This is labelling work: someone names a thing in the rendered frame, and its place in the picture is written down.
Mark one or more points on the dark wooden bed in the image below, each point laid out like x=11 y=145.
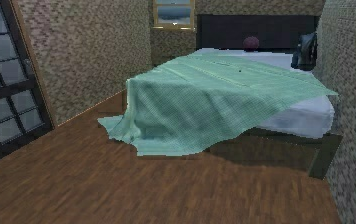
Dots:
x=299 y=116

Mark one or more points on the mint green blanket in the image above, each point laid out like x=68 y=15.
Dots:
x=199 y=100

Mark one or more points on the dark framed glass door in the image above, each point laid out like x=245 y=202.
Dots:
x=9 y=80

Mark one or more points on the dark red ball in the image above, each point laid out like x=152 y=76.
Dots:
x=251 y=43

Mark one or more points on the wooden framed window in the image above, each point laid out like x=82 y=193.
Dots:
x=174 y=13

